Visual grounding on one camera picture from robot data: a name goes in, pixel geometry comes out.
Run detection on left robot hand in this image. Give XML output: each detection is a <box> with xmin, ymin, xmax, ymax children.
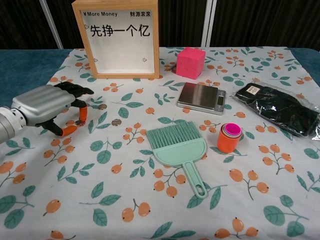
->
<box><xmin>11</xmin><ymin>81</ymin><xmax>95</xmax><ymax>137</ymax></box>

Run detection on mint green hand brush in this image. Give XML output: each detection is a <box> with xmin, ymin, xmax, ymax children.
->
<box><xmin>145</xmin><ymin>120</ymin><xmax>209</xmax><ymax>200</ymax></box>

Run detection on teal table cover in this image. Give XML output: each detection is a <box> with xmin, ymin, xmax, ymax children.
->
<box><xmin>0</xmin><ymin>46</ymin><xmax>320</xmax><ymax>135</ymax></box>

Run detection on pink foam cube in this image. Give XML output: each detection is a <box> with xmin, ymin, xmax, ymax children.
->
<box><xmin>175</xmin><ymin>47</ymin><xmax>206</xmax><ymax>78</ymax></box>

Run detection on silver digital kitchen scale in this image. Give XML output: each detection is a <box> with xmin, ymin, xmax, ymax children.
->
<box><xmin>175</xmin><ymin>82</ymin><xmax>227</xmax><ymax>116</ymax></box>

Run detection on floral printed tablecloth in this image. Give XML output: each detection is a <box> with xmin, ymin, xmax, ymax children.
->
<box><xmin>0</xmin><ymin>46</ymin><xmax>320</xmax><ymax>240</ymax></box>

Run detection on orange nested cup stack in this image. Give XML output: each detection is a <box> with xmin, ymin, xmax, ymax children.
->
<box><xmin>216</xmin><ymin>122</ymin><xmax>243</xmax><ymax>154</ymax></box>

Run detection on black gloves in plastic bag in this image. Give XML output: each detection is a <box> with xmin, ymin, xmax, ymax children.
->
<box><xmin>231</xmin><ymin>78</ymin><xmax>320</xmax><ymax>142</ymax></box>

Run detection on white partition frame post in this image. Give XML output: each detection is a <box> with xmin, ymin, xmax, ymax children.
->
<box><xmin>39</xmin><ymin>0</ymin><xmax>64</xmax><ymax>50</ymax></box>
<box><xmin>201</xmin><ymin>0</ymin><xmax>218</xmax><ymax>48</ymax></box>

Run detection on wooden money box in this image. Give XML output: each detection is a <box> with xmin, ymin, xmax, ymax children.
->
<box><xmin>71</xmin><ymin>0</ymin><xmax>160</xmax><ymax>80</ymax></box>

